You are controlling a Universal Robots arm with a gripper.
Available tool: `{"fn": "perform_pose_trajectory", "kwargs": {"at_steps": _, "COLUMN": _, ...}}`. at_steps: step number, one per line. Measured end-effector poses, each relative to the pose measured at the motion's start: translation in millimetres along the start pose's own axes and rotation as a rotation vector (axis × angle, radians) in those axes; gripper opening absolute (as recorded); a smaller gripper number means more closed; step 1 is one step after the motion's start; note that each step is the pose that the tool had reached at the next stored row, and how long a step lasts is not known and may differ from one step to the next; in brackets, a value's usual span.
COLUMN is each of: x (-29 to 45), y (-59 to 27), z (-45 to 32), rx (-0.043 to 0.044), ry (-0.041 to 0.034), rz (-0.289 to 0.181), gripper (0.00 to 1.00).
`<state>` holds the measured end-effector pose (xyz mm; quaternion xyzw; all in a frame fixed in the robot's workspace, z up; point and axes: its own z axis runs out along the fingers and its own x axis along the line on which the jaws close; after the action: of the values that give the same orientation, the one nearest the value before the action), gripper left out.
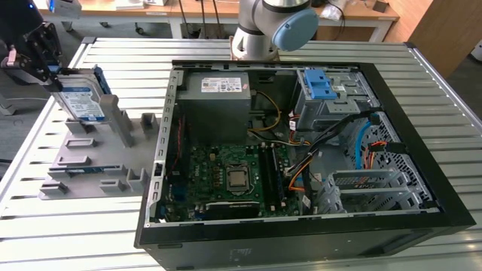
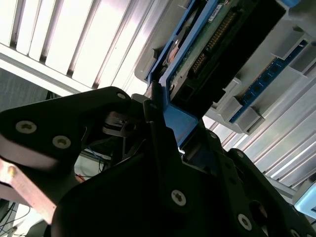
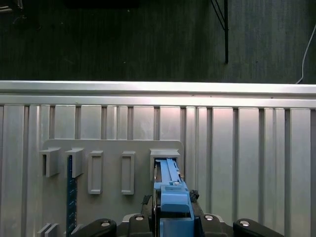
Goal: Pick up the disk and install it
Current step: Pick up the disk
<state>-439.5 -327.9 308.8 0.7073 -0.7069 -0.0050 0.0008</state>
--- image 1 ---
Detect black graphics card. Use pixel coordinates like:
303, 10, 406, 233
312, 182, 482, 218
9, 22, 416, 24
204, 199, 261, 220

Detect yellow wires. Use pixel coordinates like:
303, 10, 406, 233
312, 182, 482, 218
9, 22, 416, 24
248, 90, 283, 132

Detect black RAM slot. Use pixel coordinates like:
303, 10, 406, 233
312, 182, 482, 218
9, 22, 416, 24
257, 142, 277, 212

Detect green motherboard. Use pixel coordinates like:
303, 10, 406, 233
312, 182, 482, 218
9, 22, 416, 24
165, 142, 302, 221

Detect grey parts rack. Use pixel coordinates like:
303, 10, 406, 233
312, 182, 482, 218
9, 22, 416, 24
38, 94, 163, 203

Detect RAM stick with blue label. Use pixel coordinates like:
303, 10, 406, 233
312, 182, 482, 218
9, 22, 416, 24
64, 166, 105, 175

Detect silver disk bay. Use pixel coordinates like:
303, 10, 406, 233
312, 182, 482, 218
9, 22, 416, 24
318, 168, 442, 215

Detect black cable bundle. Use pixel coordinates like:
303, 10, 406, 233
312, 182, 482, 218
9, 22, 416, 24
284, 111, 374, 181

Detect clear plastic bag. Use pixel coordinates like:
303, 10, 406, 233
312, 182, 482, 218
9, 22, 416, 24
322, 4, 344, 20

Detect orange power wire black plug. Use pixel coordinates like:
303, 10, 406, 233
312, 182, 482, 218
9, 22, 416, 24
363, 142, 410, 170

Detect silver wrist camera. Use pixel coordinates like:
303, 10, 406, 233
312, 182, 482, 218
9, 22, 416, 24
45, 0, 83, 20

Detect hard disk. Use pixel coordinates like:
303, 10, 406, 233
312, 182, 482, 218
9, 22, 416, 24
48, 64, 112, 124

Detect grey power supply unit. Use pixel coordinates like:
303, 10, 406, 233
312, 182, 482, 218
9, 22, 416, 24
176, 72, 252, 145

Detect orange wire loop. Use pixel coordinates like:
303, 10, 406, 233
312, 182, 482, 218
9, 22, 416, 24
287, 158, 314, 193

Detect silver CPU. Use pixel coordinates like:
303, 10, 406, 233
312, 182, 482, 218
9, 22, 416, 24
227, 170, 249, 189

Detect brown wooden cabinet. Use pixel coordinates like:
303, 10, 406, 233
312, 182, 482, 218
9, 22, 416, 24
383, 0, 482, 80

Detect CPU socket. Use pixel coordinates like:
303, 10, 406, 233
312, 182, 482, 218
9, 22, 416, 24
224, 162, 253, 196

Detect blue plastic drive latch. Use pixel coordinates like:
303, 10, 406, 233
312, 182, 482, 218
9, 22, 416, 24
303, 68, 338, 99

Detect black PC case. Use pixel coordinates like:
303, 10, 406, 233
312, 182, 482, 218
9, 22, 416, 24
133, 59, 475, 271

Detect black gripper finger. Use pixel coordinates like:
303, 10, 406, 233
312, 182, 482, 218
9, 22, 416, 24
0, 43, 30, 69
21, 22, 64, 93

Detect large white box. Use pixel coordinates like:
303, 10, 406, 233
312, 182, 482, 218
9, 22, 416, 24
115, 0, 145, 11

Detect black mesh wastebasket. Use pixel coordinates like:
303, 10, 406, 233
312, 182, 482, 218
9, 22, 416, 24
0, 69, 44, 86

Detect white round object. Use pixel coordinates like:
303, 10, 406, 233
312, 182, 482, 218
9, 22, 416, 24
470, 39, 482, 62

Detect grey stand foot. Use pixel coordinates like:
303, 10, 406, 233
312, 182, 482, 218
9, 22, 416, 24
0, 93, 18, 116

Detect wooden desk white frame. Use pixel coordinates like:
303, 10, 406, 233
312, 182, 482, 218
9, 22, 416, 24
77, 0, 183, 39
180, 0, 400, 43

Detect blue data wire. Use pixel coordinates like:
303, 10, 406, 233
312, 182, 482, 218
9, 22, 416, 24
354, 112, 382, 171

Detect silver optical drive cage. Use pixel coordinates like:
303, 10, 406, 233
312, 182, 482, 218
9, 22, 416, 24
292, 67, 382, 133

